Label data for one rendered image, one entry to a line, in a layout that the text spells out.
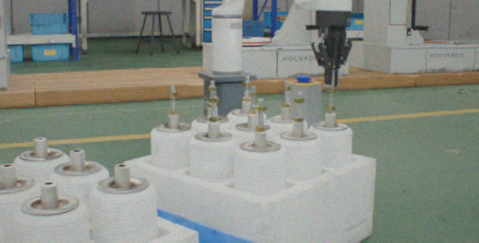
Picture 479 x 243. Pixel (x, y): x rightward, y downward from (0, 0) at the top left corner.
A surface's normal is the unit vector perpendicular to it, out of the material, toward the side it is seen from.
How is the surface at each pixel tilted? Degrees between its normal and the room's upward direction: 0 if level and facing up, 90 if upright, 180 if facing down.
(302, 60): 90
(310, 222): 90
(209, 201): 90
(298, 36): 90
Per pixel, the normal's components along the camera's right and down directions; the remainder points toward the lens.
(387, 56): -0.94, 0.06
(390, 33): 0.35, 0.17
